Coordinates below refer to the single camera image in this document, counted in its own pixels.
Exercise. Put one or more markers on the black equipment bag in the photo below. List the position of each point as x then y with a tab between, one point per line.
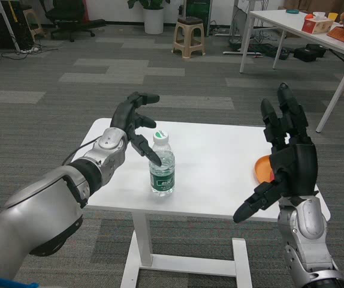
310	53

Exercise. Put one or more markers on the white slanted frame leg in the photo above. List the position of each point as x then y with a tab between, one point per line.
8	27

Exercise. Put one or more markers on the black office chair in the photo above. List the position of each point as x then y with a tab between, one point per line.
70	22

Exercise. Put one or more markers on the red white tissue box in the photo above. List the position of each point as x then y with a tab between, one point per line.
316	25

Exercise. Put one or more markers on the large white table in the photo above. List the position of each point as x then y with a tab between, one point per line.
280	19

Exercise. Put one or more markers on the white power strip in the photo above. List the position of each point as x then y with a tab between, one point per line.
28	50

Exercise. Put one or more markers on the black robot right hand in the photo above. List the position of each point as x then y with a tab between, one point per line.
298	168

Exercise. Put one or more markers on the light wooden stool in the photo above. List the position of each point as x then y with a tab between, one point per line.
32	21

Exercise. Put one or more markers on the orange flat tray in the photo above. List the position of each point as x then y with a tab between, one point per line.
338	34

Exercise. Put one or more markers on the orange plate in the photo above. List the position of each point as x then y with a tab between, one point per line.
263	169

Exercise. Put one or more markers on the white table pedestal frame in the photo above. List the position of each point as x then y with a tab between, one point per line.
140	240

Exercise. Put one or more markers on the clear green-label water bottle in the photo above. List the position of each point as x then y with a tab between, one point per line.
161	180

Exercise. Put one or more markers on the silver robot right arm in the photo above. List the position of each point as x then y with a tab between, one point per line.
307	228

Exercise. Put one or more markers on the white plant pot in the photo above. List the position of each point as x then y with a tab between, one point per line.
154	21

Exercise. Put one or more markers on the teal bowl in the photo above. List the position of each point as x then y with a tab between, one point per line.
292	11

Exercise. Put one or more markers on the beige plastic stool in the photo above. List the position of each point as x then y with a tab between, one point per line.
189	21

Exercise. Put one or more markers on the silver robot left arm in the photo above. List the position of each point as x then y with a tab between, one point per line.
40	204

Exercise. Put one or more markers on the green cabinet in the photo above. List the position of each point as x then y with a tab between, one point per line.
197	9

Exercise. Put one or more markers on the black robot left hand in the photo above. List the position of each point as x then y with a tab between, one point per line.
124	115

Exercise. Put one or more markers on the yellow cup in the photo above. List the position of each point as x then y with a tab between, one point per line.
333	16

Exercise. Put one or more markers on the black flat floor bag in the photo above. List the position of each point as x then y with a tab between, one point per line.
269	51

